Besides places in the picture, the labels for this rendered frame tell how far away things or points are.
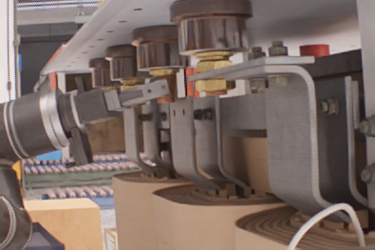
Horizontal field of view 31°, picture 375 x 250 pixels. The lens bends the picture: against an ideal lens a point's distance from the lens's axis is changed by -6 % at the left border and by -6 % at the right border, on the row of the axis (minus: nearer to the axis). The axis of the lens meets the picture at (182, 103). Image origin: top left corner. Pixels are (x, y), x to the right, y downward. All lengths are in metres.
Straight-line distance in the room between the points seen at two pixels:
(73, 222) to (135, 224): 0.85
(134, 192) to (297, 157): 0.80
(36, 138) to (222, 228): 0.36
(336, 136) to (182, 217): 0.40
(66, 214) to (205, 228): 1.33
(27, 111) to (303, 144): 0.59
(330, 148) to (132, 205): 0.81
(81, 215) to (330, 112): 1.68
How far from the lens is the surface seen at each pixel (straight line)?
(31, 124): 1.17
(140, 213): 1.48
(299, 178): 0.73
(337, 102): 0.74
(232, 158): 1.23
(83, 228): 2.34
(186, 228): 1.07
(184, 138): 1.15
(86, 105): 1.13
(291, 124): 0.74
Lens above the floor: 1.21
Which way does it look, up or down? 1 degrees up
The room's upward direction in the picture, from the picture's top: 3 degrees counter-clockwise
